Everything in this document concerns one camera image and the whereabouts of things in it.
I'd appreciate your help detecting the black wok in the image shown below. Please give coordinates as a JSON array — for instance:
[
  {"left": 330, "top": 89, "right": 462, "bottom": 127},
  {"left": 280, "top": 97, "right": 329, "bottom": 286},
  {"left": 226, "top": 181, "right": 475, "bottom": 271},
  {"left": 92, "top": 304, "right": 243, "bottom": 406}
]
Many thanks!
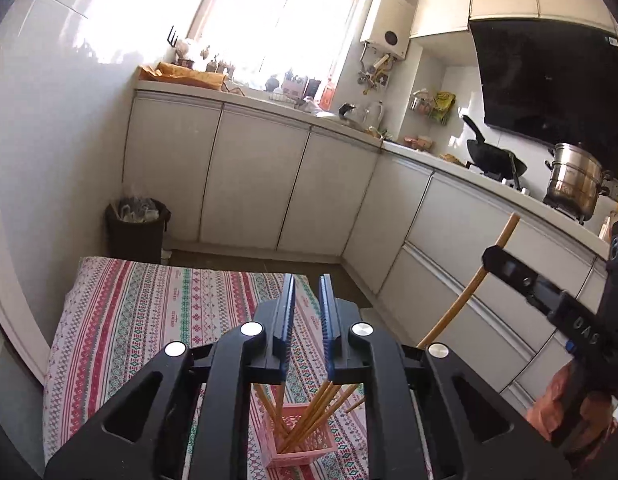
[{"left": 461, "top": 115, "right": 527, "bottom": 188}]

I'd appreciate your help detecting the leaning wooden chopstick in basket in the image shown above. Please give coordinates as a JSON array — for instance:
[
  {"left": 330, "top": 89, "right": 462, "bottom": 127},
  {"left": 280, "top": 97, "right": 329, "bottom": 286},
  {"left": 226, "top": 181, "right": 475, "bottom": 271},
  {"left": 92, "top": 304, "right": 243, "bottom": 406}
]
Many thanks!
[{"left": 253, "top": 384, "right": 289, "bottom": 437}]

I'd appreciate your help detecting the wooden chopstick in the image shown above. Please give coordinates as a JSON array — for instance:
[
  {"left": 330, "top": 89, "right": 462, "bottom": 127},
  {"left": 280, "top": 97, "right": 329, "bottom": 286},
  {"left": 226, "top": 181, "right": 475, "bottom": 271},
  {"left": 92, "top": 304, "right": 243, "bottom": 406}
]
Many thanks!
[
  {"left": 253, "top": 384, "right": 289, "bottom": 437},
  {"left": 280, "top": 380, "right": 333, "bottom": 453},
  {"left": 297, "top": 384, "right": 358, "bottom": 448},
  {"left": 280, "top": 382, "right": 341, "bottom": 453},
  {"left": 417, "top": 214, "right": 521, "bottom": 349},
  {"left": 345, "top": 396, "right": 365, "bottom": 414}
]

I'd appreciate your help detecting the person's right hand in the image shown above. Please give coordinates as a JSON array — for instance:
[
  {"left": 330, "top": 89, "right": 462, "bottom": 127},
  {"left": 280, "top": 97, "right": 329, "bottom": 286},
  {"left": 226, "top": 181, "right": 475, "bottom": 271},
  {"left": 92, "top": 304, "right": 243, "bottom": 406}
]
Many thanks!
[{"left": 525, "top": 361, "right": 617, "bottom": 452}]

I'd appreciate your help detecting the black range hood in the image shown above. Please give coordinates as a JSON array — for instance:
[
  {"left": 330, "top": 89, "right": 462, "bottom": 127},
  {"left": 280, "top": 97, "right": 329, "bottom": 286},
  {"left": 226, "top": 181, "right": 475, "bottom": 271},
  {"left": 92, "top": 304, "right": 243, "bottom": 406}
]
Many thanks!
[{"left": 470, "top": 18, "right": 618, "bottom": 176}]

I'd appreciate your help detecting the white electric kettle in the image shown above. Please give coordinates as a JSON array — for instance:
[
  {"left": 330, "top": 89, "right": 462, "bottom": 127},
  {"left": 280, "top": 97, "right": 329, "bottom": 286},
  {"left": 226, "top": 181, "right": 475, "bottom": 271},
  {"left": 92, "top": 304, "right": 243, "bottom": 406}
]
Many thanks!
[{"left": 364, "top": 101, "right": 384, "bottom": 129}]

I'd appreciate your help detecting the dark trash bin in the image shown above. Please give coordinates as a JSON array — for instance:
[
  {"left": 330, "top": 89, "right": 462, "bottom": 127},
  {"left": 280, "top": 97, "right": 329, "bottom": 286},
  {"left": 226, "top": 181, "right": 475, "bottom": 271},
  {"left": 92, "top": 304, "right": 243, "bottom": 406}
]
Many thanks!
[{"left": 104, "top": 200, "right": 171, "bottom": 264}]

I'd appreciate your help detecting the stainless steel steamer pot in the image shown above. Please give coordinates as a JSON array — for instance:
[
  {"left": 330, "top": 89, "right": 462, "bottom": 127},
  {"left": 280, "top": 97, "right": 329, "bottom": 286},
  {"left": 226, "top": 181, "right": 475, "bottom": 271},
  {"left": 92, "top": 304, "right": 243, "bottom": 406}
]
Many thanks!
[{"left": 542, "top": 143, "right": 612, "bottom": 224}]

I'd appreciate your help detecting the white water heater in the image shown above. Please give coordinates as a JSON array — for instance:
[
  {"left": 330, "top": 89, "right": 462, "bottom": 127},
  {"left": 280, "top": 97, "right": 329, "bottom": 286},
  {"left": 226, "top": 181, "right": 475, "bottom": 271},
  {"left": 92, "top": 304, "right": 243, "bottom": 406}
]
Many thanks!
[{"left": 360, "top": 0, "right": 415, "bottom": 60}]

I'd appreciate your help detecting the patterned striped tablecloth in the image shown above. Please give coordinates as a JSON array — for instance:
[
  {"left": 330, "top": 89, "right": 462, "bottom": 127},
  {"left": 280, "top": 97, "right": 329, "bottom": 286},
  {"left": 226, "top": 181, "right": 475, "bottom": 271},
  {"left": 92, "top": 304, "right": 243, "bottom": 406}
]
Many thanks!
[{"left": 42, "top": 254, "right": 435, "bottom": 480}]

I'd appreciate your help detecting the pink lattice utensil basket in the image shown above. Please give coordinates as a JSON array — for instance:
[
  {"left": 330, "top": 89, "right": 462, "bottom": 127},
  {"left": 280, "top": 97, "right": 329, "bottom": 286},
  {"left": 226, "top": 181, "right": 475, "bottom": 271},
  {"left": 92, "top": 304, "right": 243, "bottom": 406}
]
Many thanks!
[{"left": 260, "top": 404, "right": 339, "bottom": 469}]

